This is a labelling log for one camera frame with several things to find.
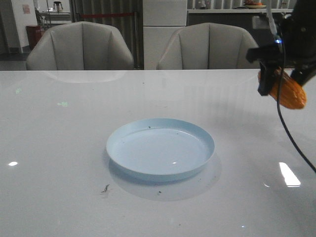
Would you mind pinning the grey counter with white top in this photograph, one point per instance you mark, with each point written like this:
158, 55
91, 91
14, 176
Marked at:
253, 20

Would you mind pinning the pink wall notice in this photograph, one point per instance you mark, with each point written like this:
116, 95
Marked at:
26, 9

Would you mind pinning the left beige upholstered chair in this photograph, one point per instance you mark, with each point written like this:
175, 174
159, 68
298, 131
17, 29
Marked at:
80, 46

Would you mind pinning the red barrier belt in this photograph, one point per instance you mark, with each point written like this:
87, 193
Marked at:
110, 15

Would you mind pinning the right beige upholstered chair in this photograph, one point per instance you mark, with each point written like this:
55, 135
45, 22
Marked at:
208, 46

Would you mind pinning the white refrigerator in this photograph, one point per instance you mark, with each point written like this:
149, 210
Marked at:
161, 18

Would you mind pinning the beige upholstered chair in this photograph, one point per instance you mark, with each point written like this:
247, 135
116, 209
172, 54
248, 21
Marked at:
80, 46
208, 46

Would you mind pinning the bowl of fruit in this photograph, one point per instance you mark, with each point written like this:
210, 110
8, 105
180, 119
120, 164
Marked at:
251, 4

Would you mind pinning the orange plastic corn cob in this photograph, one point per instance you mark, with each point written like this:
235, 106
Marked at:
292, 95

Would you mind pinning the light blue round plate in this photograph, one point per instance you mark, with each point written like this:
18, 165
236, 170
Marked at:
160, 149

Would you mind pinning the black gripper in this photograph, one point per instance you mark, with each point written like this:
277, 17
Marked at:
295, 45

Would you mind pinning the red cabinet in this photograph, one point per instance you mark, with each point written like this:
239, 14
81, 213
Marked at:
34, 34

